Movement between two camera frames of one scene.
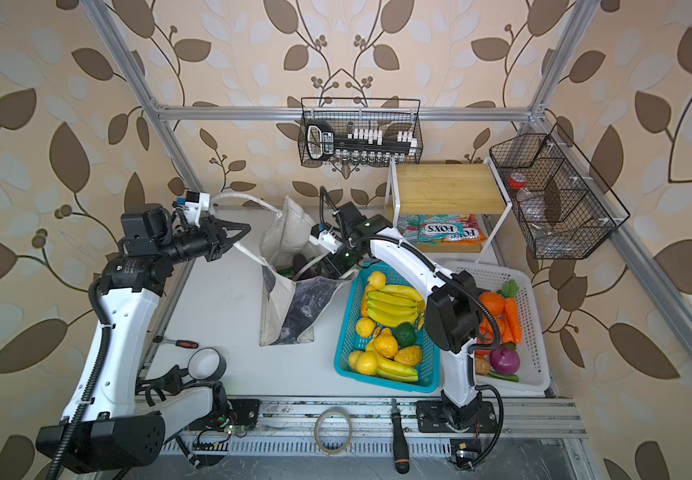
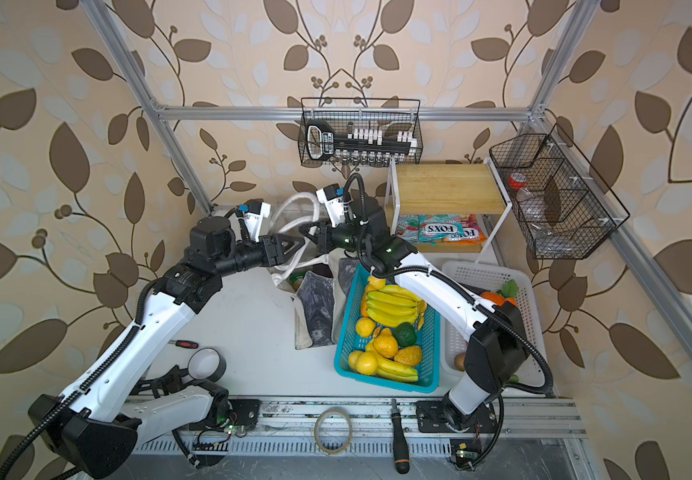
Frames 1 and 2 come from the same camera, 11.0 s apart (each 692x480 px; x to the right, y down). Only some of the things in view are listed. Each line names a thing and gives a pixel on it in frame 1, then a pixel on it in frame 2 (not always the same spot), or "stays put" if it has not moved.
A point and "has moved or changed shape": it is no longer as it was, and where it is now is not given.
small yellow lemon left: (365, 327) stays put
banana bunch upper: (396, 306) stays put
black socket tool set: (362, 146) stays put
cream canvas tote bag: (294, 287) has moved or changed shape
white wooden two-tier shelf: (447, 189) stays put
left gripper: (212, 237) -> (272, 253)
